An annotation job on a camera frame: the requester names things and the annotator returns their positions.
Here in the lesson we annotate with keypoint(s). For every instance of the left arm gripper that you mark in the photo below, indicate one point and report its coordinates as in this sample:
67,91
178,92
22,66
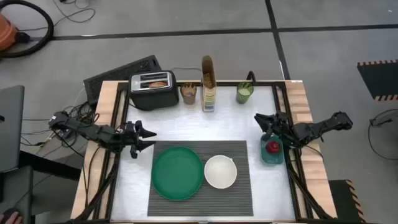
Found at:
132,140

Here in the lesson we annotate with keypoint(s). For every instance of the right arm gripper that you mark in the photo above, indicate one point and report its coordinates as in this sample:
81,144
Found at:
286,130

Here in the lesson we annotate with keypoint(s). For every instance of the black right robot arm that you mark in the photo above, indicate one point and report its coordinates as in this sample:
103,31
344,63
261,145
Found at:
329,125

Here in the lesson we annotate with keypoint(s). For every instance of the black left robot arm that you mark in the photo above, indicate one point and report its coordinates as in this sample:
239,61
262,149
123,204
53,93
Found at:
93,132

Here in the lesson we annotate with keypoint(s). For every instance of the red apple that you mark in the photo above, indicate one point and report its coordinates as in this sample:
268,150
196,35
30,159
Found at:
273,147

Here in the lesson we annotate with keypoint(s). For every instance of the teal tray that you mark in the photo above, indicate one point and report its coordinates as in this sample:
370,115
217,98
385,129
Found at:
272,158

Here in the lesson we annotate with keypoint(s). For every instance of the green translucent cup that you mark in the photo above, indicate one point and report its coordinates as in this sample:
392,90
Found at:
244,95

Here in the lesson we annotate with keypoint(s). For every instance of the light wooden board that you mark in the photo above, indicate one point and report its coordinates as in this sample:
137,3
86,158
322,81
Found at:
107,99
300,102

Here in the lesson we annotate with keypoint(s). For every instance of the green plate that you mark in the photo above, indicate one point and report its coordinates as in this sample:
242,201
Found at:
177,173

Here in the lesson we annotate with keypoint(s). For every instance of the toast slice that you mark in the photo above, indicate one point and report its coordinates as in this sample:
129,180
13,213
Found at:
158,84

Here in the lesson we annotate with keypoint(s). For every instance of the amber patterned cup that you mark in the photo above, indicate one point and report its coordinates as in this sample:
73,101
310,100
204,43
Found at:
188,99

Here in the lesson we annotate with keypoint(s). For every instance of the white ribbed bowl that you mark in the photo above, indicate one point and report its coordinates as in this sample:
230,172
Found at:
220,171

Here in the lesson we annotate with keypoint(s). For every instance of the black keyboard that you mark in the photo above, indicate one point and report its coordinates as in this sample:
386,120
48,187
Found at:
115,76

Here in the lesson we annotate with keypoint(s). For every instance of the grey woven placemat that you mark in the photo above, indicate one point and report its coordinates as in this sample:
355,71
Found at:
199,207

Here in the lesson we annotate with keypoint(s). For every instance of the black mat with orange stripes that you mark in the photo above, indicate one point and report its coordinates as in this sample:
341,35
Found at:
342,199
377,79

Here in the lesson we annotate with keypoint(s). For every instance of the grey laptop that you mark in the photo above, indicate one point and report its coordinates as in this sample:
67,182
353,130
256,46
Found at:
11,127

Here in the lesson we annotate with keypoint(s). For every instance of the person's hand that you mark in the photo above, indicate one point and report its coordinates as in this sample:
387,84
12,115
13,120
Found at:
14,219

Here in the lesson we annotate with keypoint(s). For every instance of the orange vacuum cleaner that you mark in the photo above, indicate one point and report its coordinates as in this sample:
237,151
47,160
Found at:
6,32

